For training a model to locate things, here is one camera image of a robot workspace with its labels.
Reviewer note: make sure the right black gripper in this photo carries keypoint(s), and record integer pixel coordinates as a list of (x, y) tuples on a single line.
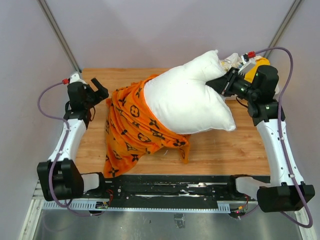
[(221, 84)]

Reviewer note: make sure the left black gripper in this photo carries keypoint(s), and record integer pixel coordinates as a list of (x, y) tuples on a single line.
[(102, 92)]

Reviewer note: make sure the white pillow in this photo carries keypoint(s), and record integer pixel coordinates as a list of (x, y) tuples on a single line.
[(182, 101)]

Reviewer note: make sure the orange monogram pillowcase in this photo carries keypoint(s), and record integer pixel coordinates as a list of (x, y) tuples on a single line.
[(132, 131)]

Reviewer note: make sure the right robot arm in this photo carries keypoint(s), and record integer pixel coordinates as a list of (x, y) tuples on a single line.
[(287, 190)]

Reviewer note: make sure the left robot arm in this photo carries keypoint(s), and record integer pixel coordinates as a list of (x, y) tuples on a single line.
[(59, 176)]

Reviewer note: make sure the white patterned cloth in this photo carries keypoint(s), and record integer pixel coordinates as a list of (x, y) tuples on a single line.
[(231, 62)]

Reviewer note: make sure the yellow cloth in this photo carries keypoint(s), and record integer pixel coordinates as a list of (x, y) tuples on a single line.
[(249, 76)]

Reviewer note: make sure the white plastic bin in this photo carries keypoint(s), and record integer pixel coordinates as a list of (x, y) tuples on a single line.
[(277, 90)]

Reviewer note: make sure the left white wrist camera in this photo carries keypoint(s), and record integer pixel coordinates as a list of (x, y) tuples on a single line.
[(76, 78)]

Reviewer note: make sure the left aluminium frame post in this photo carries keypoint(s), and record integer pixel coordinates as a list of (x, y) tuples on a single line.
[(58, 33)]

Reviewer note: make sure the aluminium frame post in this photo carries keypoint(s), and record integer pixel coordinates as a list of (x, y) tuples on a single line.
[(289, 16), (58, 33)]

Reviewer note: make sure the right aluminium frame post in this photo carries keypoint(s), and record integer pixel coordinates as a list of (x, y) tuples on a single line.
[(289, 16)]

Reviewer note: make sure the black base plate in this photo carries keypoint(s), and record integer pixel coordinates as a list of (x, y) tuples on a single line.
[(150, 190)]

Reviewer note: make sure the white slotted cable duct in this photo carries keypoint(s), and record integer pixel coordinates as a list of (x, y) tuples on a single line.
[(100, 206)]

